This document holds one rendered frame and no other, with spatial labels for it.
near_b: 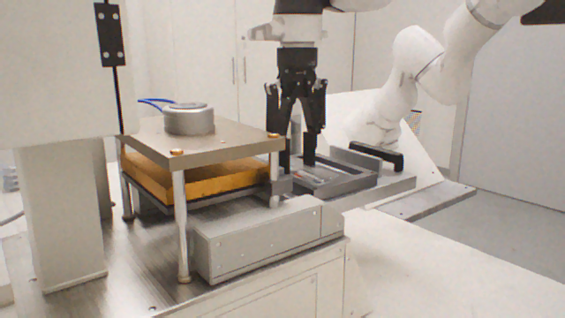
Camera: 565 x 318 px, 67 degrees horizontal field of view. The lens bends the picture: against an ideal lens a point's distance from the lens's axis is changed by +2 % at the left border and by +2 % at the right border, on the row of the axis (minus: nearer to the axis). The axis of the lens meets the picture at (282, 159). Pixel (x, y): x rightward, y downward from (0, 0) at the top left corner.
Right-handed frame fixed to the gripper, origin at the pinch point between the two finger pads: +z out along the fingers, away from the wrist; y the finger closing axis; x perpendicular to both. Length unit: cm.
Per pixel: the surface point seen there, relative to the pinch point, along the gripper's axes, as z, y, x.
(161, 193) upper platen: -1.8, -30.4, -8.5
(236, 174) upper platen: -2.7, -19.6, -10.3
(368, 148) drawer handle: 2.7, 21.6, 0.9
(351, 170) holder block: 4.0, 10.4, -4.8
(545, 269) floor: 104, 190, 20
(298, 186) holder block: 4.1, -4.1, -5.9
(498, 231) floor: 104, 216, 58
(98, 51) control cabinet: -20.8, -37.9, -16.4
